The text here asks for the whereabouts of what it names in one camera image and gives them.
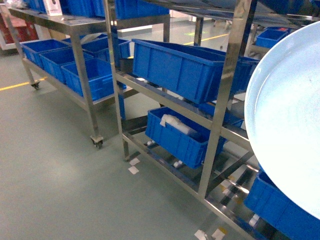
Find light blue oval tray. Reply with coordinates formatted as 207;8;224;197
244;22;320;218

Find white plastic bags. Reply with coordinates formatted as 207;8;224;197
160;114;200;138

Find blue bin with white bags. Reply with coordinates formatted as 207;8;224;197
145;107;211;169

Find stainless steel flow rack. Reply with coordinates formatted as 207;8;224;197
103;0;320;240

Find blue bin cart front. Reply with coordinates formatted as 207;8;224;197
61;58;114;101

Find blue bin cart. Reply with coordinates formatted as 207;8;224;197
61;58;114;101
39;47;95;85
20;39;71;69

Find blue bin cart middle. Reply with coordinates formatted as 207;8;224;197
39;47;95;85

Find stainless steel wheeled cart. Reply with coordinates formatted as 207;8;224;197
5;0;170;149

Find blue bin bottom right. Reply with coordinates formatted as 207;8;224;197
244;170;320;240

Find blue bin cart rear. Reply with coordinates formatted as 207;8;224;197
20;39;71;69

